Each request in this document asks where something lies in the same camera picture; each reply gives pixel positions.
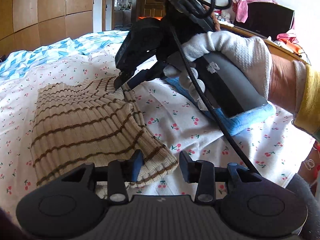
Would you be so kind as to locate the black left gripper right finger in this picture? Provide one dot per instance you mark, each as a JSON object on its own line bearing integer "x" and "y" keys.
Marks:
{"x": 199, "y": 172}

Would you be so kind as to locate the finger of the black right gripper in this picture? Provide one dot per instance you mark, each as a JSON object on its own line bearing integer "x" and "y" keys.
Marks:
{"x": 123, "y": 77}
{"x": 155, "y": 72}

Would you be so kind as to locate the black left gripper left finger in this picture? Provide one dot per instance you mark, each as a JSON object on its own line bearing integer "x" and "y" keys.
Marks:
{"x": 120, "y": 172}

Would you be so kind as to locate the beige brown-striped knit garment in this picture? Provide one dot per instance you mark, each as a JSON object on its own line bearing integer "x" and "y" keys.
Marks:
{"x": 93, "y": 122}

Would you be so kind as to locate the right forearm yellow sleeve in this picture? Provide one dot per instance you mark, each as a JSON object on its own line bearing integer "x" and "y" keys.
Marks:
{"x": 294, "y": 86}

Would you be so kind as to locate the white gloved right hand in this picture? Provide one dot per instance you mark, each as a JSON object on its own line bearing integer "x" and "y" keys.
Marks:
{"x": 250, "y": 55}

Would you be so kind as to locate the orange box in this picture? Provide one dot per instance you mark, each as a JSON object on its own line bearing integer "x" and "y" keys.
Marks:
{"x": 144, "y": 17}

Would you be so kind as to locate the blue white geometric quilt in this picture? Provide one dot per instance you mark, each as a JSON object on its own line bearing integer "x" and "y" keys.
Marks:
{"x": 90, "y": 45}

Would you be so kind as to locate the blue knit sweater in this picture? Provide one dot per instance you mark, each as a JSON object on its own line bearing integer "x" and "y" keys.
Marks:
{"x": 236, "y": 124}

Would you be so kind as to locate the plush toys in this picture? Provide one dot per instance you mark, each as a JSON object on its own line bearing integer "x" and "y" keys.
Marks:
{"x": 223, "y": 15}

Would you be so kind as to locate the white cherry-print bed sheet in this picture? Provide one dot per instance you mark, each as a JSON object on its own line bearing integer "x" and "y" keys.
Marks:
{"x": 275, "y": 146}

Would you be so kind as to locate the pink plastic bag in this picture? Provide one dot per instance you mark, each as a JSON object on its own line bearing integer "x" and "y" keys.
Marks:
{"x": 240, "y": 8}

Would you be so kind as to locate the wooden wardrobe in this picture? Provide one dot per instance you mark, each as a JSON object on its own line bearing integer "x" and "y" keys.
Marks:
{"x": 29, "y": 24}

